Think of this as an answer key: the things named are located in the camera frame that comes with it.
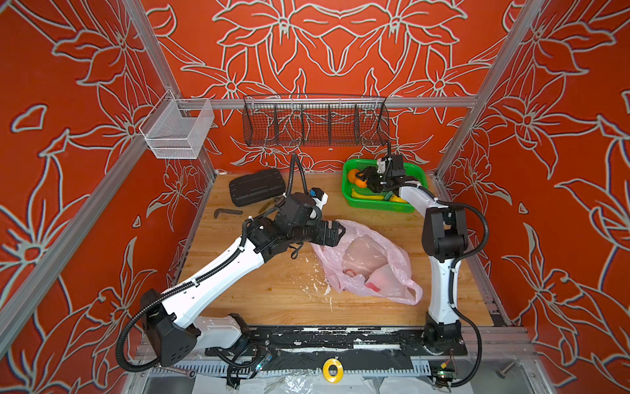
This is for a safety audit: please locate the yellow banana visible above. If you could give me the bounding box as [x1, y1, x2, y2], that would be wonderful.
[351, 189, 385, 201]

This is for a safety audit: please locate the metal wrench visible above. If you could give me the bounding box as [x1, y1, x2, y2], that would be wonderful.
[161, 366, 197, 379]

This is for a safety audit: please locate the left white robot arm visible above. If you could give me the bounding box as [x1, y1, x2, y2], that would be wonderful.
[116, 185, 346, 373]

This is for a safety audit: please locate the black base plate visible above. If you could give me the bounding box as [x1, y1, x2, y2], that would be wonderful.
[206, 324, 469, 358]

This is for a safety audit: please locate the green plastic basket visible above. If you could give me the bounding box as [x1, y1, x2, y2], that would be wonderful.
[341, 158, 416, 213]

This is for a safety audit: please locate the pink plastic bag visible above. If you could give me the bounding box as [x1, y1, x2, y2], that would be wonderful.
[313, 220, 423, 305]

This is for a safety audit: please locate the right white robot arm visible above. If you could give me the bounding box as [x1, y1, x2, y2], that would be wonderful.
[352, 148, 490, 390]

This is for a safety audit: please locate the black tool case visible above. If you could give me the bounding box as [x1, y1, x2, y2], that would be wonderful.
[229, 168, 286, 207]

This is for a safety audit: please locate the black wire basket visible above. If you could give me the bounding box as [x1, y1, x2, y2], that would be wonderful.
[242, 94, 390, 148]

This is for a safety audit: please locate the yellow apple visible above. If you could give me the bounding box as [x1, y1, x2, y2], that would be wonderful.
[390, 195, 407, 204]

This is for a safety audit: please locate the yellow tape roll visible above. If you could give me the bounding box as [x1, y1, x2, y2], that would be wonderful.
[322, 358, 344, 384]

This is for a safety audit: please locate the metal drill chuck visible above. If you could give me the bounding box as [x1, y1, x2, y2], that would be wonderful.
[259, 195, 285, 214]

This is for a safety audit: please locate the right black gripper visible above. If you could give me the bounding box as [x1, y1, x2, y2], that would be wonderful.
[361, 164, 399, 192]

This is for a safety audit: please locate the clear plastic bin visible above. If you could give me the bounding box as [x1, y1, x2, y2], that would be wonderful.
[139, 90, 215, 159]

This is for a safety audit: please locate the black hex key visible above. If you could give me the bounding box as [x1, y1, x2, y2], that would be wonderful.
[213, 208, 243, 219]

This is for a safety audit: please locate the orange fruit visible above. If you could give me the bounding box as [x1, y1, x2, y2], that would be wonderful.
[354, 178, 368, 189]
[346, 168, 359, 184]

